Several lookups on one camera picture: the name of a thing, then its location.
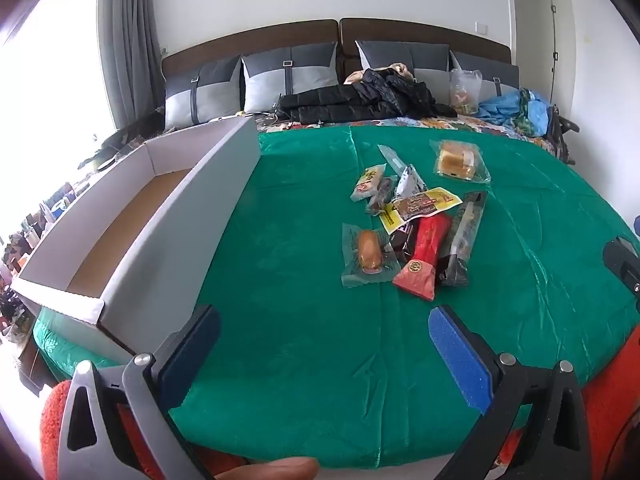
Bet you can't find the red snack packet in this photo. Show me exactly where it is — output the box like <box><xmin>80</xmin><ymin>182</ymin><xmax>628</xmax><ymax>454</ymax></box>
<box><xmin>393</xmin><ymin>212</ymin><xmax>452</xmax><ymax>301</ymax></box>

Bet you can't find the dark brown snack bar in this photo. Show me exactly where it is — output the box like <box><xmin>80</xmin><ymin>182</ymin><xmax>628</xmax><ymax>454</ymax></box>
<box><xmin>366</xmin><ymin>176</ymin><xmax>398</xmax><ymax>216</ymax></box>

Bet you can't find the person's hand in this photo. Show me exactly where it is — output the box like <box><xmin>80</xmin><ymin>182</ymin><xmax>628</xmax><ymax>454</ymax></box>
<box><xmin>216</xmin><ymin>457</ymin><xmax>320</xmax><ymax>480</ymax></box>

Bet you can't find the long clear striped packet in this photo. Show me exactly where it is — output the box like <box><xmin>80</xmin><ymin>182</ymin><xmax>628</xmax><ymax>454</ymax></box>
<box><xmin>437</xmin><ymin>191</ymin><xmax>487</xmax><ymax>287</ymax></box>

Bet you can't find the blue green clothes pile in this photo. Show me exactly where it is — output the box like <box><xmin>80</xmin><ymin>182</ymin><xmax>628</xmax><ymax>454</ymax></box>
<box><xmin>475</xmin><ymin>88</ymin><xmax>551</xmax><ymax>138</ymax></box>

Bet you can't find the white cardboard box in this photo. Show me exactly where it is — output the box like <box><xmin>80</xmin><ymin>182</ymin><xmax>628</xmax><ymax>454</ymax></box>
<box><xmin>12</xmin><ymin>116</ymin><xmax>260</xmax><ymax>363</ymax></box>

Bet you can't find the packaged sliced bread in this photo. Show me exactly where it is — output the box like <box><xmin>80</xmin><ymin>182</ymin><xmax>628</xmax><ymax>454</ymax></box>
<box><xmin>432</xmin><ymin>139</ymin><xmax>491</xmax><ymax>184</ymax></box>

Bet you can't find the yellow snack packet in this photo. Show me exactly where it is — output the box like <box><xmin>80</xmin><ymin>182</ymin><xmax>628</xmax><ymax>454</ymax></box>
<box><xmin>378</xmin><ymin>188</ymin><xmax>462</xmax><ymax>234</ymax></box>

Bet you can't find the grey pillow far right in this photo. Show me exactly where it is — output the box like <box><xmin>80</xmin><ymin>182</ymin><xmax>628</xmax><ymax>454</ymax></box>
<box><xmin>450</xmin><ymin>51</ymin><xmax>520</xmax><ymax>102</ymax></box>

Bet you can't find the grey pillow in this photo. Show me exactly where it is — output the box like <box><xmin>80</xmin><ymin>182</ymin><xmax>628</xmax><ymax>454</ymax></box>
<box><xmin>165</xmin><ymin>55</ymin><xmax>241</xmax><ymax>129</ymax></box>
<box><xmin>450</xmin><ymin>51</ymin><xmax>520</xmax><ymax>102</ymax></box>
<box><xmin>242</xmin><ymin>41</ymin><xmax>338</xmax><ymax>114</ymax></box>
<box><xmin>356</xmin><ymin>40</ymin><xmax>450</xmax><ymax>104</ymax></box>

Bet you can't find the dark chocolate snack packet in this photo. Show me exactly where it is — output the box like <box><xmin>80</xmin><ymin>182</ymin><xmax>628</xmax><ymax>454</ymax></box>
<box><xmin>390</xmin><ymin>220</ymin><xmax>419</xmax><ymax>266</ymax></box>

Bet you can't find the silver foil packet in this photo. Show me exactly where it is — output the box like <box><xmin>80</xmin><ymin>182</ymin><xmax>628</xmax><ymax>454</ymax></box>
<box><xmin>394</xmin><ymin>165</ymin><xmax>427</xmax><ymax>200</ymax></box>

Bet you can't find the clear plastic snack bag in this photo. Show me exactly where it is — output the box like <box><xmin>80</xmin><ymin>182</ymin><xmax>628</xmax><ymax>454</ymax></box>
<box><xmin>449</xmin><ymin>68</ymin><xmax>483</xmax><ymax>116</ymax></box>

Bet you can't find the green satin cloth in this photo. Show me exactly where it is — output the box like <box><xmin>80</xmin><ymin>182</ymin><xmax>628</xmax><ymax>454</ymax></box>
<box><xmin>34</xmin><ymin>126</ymin><xmax>639</xmax><ymax>468</ymax></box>

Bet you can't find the small clear narrow packet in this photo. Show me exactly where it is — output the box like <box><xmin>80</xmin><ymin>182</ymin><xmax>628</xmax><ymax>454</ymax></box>
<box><xmin>378</xmin><ymin>144</ymin><xmax>407</xmax><ymax>177</ymax></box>

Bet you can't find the packaged sausage bun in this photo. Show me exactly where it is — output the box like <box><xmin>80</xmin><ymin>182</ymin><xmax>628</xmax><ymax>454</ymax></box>
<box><xmin>341</xmin><ymin>224</ymin><xmax>401</xmax><ymax>288</ymax></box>

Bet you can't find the black puffer jacket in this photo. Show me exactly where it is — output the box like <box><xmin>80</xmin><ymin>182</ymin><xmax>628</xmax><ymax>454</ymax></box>
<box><xmin>273</xmin><ymin>68</ymin><xmax>458</xmax><ymax>125</ymax></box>

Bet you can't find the brown wooden headboard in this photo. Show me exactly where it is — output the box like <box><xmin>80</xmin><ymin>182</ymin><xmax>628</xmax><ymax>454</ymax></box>
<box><xmin>162</xmin><ymin>18</ymin><xmax>512</xmax><ymax>77</ymax></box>

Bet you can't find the grey pillow far left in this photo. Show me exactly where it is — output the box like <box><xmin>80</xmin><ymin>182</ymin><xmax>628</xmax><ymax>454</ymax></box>
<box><xmin>165</xmin><ymin>55</ymin><xmax>241</xmax><ymax>129</ymax></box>

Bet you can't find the grey curtain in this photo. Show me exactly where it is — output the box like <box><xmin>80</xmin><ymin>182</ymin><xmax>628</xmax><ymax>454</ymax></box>
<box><xmin>96</xmin><ymin>0</ymin><xmax>164</xmax><ymax>129</ymax></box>

